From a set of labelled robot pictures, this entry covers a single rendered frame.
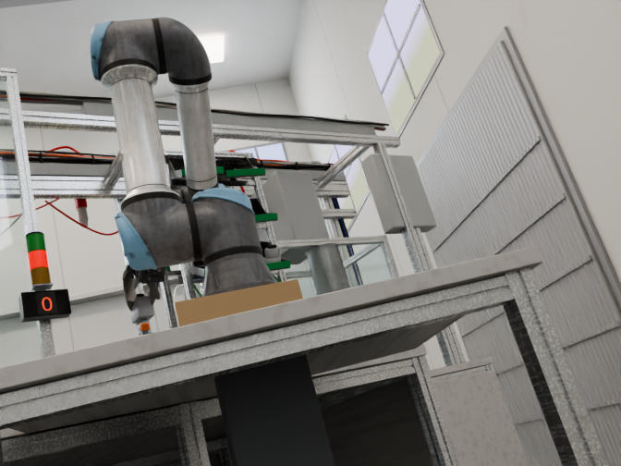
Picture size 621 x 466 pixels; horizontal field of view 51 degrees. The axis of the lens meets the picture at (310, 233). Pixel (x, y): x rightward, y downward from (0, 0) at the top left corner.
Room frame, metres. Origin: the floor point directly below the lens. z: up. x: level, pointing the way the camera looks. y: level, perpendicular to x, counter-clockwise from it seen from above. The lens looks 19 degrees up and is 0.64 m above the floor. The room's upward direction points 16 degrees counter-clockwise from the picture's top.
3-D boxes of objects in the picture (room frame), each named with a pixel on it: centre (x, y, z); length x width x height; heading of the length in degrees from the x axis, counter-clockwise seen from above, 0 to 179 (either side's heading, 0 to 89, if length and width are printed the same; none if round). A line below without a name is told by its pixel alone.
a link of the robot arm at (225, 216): (1.20, 0.16, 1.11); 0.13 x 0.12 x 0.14; 105
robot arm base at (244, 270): (1.21, 0.16, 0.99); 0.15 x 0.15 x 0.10
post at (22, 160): (1.68, 0.76, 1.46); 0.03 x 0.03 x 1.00; 37
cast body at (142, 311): (1.70, 0.50, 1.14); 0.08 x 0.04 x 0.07; 37
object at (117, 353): (1.26, 0.17, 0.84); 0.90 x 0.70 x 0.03; 104
